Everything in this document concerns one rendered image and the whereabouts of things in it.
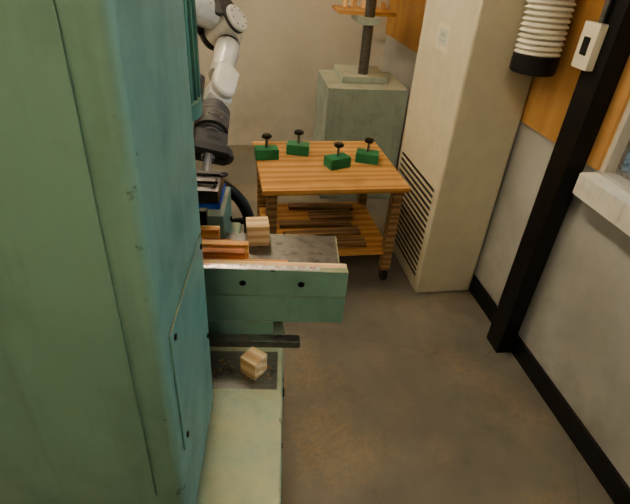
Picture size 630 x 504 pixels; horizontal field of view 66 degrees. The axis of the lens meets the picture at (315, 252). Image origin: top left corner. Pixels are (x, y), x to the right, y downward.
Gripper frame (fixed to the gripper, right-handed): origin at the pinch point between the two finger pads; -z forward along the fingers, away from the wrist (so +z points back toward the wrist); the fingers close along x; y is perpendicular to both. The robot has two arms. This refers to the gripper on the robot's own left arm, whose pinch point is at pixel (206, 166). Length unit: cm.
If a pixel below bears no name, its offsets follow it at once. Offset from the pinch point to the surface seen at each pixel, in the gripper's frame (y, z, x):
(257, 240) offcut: 17.1, -27.3, -9.6
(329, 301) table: 27, -42, -21
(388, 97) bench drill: -80, 134, -108
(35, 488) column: 36, -72, 18
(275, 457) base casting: 28, -68, -11
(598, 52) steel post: 38, 43, -104
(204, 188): 18.7, -18.8, 2.1
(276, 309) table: 22, -43, -12
